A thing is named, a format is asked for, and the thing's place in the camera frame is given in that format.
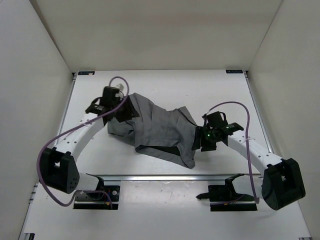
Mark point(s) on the left blue corner label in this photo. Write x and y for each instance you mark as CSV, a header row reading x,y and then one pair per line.
x,y
86,73

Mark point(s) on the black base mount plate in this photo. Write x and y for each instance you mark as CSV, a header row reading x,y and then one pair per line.
x,y
107,197
224,198

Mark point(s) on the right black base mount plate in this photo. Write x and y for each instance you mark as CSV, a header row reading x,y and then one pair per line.
x,y
224,198

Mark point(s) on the grey pleated skirt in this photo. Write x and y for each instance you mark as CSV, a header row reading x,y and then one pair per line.
x,y
163,134

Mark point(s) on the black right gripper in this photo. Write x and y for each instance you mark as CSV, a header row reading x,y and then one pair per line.
x,y
200,143

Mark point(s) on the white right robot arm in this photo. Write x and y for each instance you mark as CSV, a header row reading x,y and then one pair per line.
x,y
280,183

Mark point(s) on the blue corner label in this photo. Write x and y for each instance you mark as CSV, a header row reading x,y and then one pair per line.
x,y
234,71
86,73

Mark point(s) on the aluminium table edge rail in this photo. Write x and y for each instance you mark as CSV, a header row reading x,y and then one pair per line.
x,y
165,177

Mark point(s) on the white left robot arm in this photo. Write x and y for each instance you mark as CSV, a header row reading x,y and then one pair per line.
x,y
58,165

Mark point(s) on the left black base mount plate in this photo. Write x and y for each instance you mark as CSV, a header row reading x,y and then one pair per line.
x,y
107,197

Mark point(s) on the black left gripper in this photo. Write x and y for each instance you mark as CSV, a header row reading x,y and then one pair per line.
x,y
131,111

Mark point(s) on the right blue corner label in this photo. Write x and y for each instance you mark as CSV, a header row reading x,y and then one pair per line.
x,y
234,71

